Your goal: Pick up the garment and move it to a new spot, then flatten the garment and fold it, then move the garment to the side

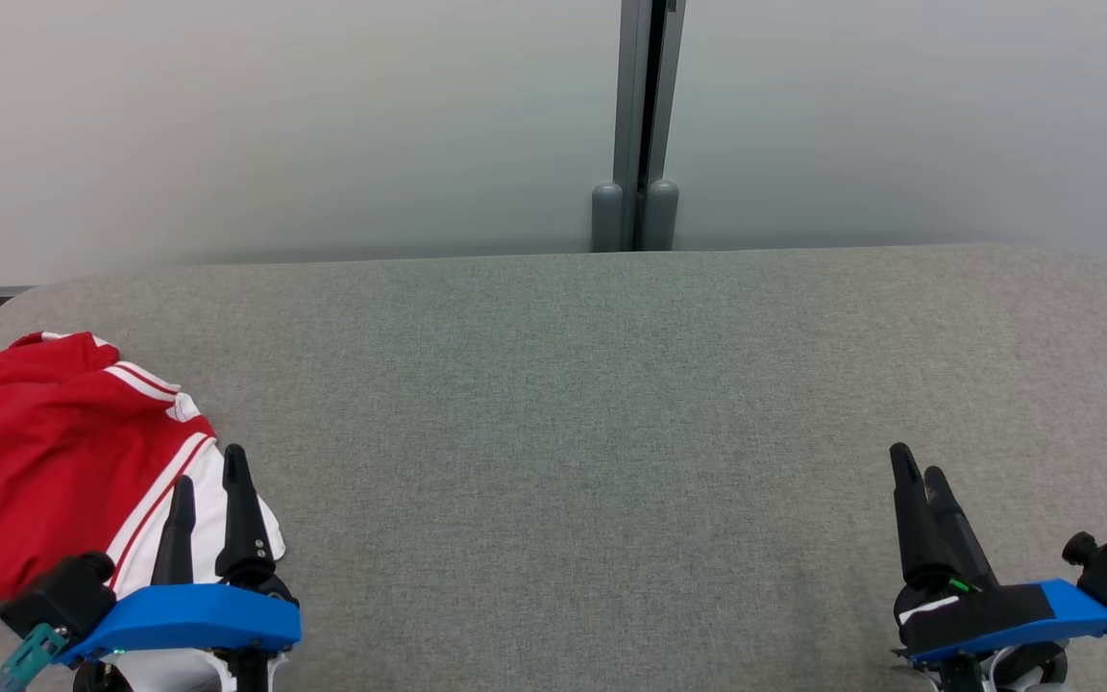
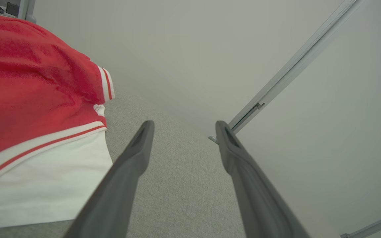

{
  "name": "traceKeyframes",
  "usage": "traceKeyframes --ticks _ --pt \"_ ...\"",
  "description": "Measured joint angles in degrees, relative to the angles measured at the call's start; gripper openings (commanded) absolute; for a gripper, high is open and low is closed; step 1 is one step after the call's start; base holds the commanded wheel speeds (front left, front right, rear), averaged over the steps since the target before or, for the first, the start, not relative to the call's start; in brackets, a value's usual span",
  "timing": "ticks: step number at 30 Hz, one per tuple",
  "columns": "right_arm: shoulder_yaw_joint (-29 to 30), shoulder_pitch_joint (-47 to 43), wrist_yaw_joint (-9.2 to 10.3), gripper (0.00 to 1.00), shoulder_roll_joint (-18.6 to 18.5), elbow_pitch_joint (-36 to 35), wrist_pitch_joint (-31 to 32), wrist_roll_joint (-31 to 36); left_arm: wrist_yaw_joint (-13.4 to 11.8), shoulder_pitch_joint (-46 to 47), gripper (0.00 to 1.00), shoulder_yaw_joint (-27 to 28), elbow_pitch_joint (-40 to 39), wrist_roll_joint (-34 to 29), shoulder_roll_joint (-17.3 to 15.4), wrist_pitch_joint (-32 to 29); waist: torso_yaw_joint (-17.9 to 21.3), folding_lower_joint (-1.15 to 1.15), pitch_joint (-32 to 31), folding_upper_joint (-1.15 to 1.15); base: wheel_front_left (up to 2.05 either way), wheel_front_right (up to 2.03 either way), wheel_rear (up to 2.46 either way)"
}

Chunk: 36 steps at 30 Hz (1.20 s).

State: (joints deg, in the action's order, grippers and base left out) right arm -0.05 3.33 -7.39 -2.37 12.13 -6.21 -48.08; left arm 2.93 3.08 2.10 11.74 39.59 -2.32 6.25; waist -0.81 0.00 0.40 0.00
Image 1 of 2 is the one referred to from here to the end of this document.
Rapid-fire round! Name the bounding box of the red basketball jersey number 23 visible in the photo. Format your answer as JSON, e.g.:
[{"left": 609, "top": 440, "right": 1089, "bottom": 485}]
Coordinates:
[{"left": 0, "top": 332, "right": 287, "bottom": 608}]

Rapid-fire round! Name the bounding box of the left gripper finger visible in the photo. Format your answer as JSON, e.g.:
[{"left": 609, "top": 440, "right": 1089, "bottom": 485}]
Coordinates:
[
  {"left": 215, "top": 444, "right": 277, "bottom": 585},
  {"left": 151, "top": 475, "right": 197, "bottom": 586}
]

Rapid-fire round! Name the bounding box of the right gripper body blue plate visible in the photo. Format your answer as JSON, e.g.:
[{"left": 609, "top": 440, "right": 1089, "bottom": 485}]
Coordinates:
[{"left": 893, "top": 577, "right": 1107, "bottom": 692}]

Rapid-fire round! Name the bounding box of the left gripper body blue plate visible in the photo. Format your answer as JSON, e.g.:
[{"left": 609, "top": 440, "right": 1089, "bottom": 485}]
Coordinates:
[{"left": 59, "top": 575, "right": 303, "bottom": 692}]

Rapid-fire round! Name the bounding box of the grey metal partition post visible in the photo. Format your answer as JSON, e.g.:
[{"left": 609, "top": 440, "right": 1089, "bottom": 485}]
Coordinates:
[{"left": 590, "top": 0, "right": 689, "bottom": 253}]

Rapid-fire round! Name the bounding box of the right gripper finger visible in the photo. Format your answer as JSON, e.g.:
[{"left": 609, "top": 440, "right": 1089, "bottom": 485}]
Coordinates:
[
  {"left": 924, "top": 466, "right": 1000, "bottom": 590},
  {"left": 889, "top": 443, "right": 959, "bottom": 588}
]

